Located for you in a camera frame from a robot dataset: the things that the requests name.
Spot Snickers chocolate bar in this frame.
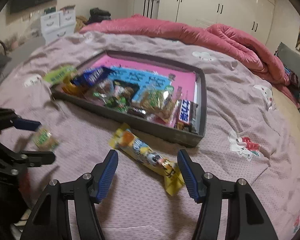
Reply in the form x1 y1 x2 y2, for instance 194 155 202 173
176 100 198 134

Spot light green snack packet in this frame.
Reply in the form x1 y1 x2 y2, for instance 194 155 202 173
43 65 76 85

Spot pink folded quilt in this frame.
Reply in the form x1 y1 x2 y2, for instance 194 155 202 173
79 15 300 108

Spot small green square snack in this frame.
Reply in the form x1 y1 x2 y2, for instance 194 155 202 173
32 127 59 151

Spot blue snack packet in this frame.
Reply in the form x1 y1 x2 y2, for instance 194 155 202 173
70 66 114 87

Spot clear red snack packet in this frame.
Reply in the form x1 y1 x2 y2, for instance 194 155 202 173
84 79 114 106

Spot white wardrobe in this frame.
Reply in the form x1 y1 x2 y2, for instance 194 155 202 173
132 0 275 43

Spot yellow cartoon snack bar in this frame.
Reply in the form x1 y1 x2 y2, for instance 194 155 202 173
109 123 185 196

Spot orange biscuit packet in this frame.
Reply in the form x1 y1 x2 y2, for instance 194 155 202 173
62 76 87 98

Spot green pea snack packet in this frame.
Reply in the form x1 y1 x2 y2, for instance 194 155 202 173
104 80 140 112

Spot white drawer cabinet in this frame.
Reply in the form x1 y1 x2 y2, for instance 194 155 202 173
40 7 76 44

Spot dark clothes by headboard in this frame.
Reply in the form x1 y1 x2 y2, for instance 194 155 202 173
284 64 300 103

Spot pile of dark clothes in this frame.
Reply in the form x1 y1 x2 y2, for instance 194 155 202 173
86 8 111 25

